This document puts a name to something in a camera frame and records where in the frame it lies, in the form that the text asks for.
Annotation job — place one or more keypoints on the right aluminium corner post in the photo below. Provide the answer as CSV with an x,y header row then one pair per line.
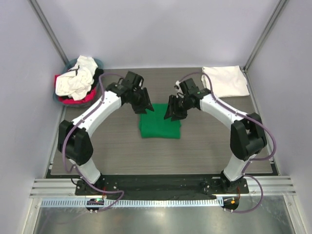
x,y
266,32

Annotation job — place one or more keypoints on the black t shirt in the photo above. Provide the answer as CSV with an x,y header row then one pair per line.
x,y
98,72

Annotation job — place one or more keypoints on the pink t shirt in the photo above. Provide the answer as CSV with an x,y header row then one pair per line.
x,y
80,99

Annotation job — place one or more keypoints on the aluminium frame rail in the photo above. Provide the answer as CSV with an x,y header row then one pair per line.
x,y
50,188

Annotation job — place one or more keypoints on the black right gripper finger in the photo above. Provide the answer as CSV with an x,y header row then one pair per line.
x,y
171,108
178,114

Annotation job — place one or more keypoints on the green t shirt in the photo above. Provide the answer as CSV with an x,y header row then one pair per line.
x,y
153,125

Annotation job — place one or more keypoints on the crumpled white t shirt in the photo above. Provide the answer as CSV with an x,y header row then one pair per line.
x,y
77,79

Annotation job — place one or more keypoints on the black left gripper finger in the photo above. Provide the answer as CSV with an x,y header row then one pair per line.
x,y
139,107
146,100

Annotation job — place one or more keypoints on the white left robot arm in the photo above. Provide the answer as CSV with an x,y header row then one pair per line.
x,y
74,137

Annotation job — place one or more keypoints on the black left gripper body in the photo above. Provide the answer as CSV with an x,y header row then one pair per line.
x,y
136,97

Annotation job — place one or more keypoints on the left aluminium corner post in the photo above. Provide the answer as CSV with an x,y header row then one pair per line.
x,y
48,29

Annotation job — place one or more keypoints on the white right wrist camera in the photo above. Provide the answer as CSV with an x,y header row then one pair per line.
x,y
177,87

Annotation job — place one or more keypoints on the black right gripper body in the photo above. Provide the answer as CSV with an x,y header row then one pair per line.
x,y
186,103

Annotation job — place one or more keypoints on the folded white t shirt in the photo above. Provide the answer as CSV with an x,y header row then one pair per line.
x,y
227,81

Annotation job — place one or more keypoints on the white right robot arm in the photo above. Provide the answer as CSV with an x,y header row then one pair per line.
x,y
247,137

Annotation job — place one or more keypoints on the aluminium corner post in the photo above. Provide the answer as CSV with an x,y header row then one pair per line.
x,y
266,32
48,29

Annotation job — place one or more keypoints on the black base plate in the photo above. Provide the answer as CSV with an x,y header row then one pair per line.
x,y
170,187

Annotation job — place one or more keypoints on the slotted cable duct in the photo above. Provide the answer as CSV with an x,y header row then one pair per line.
x,y
96,202

